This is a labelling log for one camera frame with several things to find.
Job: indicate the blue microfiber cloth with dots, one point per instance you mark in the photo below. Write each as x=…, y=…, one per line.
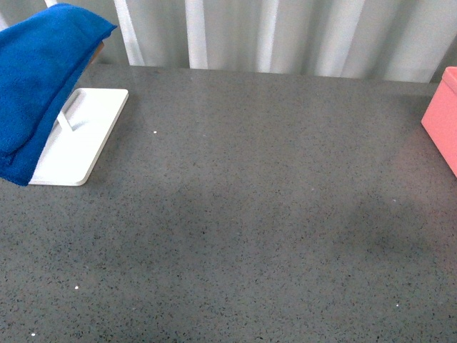
x=42, y=58

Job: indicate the white rack with wooden bars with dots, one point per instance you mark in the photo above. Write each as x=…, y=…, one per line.
x=78, y=137

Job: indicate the white curtain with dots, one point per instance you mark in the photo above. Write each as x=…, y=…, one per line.
x=389, y=40

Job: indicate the pink box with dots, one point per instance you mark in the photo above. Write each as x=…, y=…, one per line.
x=440, y=121

